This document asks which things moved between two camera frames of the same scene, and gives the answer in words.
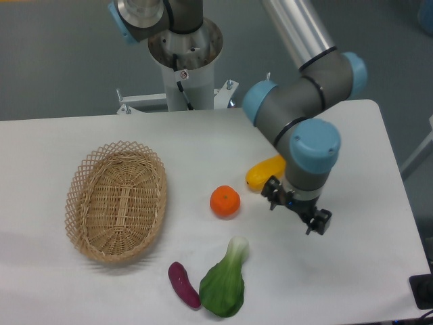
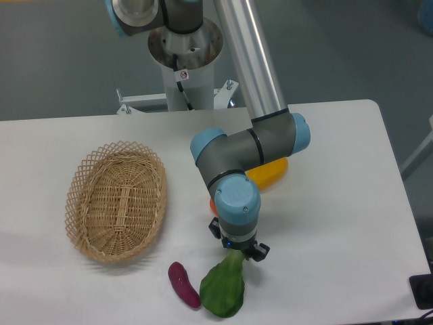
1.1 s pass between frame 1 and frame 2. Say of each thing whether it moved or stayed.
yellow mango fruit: stayed
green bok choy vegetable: stayed
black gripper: moved
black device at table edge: stayed
